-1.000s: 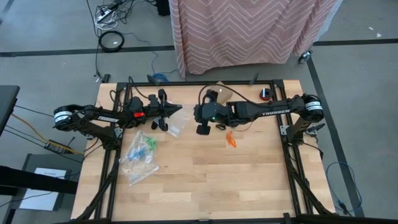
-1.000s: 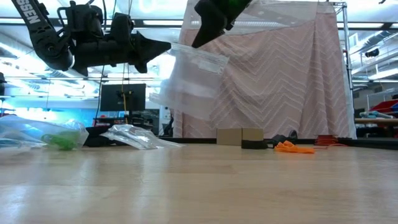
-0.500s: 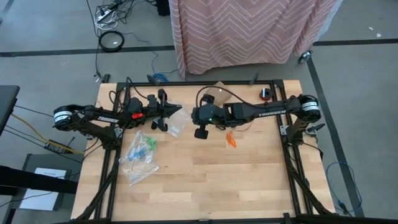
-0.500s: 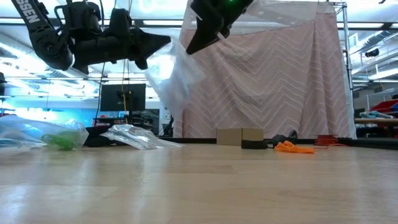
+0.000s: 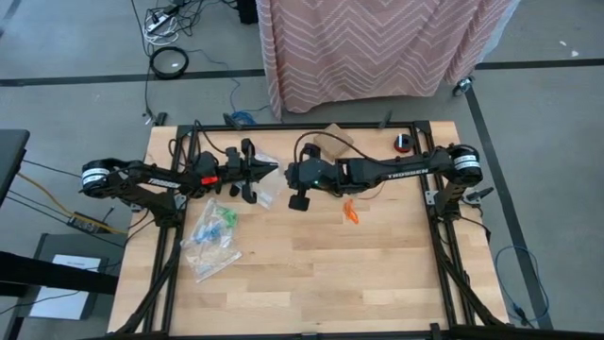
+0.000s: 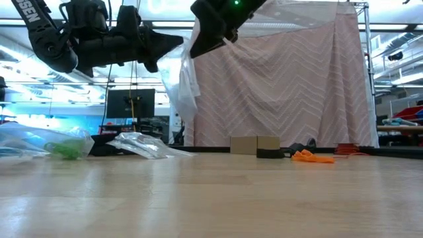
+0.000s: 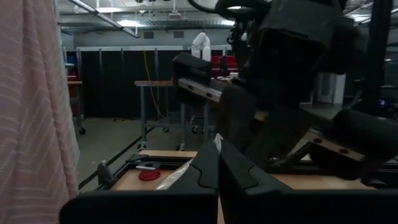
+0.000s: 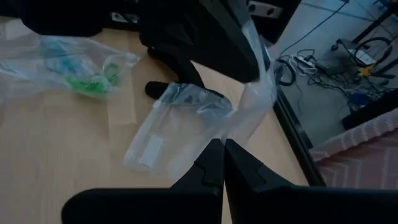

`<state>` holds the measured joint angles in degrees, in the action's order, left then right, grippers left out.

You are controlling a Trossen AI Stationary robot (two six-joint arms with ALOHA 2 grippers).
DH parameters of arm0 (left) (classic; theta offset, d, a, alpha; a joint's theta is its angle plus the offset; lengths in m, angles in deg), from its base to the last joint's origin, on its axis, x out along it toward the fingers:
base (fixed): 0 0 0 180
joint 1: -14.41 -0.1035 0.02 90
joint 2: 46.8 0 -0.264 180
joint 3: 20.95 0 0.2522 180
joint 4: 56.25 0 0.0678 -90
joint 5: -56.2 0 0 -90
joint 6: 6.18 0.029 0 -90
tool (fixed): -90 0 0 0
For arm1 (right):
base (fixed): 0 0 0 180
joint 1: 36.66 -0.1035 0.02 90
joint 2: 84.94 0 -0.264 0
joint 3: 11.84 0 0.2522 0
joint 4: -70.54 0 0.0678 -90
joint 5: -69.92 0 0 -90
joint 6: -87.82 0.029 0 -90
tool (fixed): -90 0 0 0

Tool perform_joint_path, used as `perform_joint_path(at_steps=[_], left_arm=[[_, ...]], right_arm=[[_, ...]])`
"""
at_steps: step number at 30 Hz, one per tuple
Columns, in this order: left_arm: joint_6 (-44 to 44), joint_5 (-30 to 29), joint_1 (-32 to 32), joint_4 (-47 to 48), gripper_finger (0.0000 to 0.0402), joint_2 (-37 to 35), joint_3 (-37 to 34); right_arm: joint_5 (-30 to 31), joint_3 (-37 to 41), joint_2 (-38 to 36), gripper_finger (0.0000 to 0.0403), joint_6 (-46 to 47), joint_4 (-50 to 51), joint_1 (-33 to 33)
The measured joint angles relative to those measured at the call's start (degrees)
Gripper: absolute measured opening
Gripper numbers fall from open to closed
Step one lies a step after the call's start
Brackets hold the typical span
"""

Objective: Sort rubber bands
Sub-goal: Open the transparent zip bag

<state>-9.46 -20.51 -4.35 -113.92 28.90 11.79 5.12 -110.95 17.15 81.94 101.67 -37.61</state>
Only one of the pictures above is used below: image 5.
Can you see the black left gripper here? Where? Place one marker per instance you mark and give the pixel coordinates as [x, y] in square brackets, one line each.
[231, 172]

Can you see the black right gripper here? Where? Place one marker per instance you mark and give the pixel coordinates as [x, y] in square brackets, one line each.
[325, 177]

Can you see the clear plastic bag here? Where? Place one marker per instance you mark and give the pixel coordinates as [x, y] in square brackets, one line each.
[212, 260]
[203, 212]
[271, 191]

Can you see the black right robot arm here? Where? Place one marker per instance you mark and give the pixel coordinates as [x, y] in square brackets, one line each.
[406, 171]

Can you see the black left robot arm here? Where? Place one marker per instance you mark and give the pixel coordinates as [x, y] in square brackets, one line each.
[156, 181]

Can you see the orange rubber band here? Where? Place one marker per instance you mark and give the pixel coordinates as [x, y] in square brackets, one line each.
[351, 213]

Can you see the small cardboard box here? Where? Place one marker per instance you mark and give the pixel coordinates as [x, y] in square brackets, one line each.
[337, 146]

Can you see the black table clamp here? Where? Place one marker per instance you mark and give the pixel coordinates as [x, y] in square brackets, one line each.
[161, 119]
[232, 122]

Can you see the red black tape roll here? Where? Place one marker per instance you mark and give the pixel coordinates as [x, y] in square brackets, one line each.
[402, 144]

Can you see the pink chevron cloth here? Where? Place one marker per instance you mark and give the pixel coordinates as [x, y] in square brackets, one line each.
[368, 47]

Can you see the black box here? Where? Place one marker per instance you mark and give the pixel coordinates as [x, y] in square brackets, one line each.
[247, 11]

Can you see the white power strip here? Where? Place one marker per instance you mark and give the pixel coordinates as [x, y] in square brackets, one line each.
[158, 22]

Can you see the black and yellow device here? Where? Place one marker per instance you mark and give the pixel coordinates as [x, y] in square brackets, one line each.
[87, 223]

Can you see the silver caster wheel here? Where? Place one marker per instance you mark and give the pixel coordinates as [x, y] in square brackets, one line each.
[463, 86]

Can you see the grey cabinet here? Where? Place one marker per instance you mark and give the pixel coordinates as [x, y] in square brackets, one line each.
[71, 245]

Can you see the black bar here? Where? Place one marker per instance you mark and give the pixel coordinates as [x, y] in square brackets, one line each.
[47, 274]

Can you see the white paper sheet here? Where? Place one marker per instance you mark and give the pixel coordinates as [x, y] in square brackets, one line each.
[61, 304]

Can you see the black desk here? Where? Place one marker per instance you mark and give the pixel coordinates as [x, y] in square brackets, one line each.
[11, 156]

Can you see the black aluminium table frame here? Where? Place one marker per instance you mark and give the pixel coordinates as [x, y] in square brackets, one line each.
[273, 126]

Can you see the silver mounting bracket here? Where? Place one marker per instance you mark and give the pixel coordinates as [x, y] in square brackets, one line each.
[430, 196]

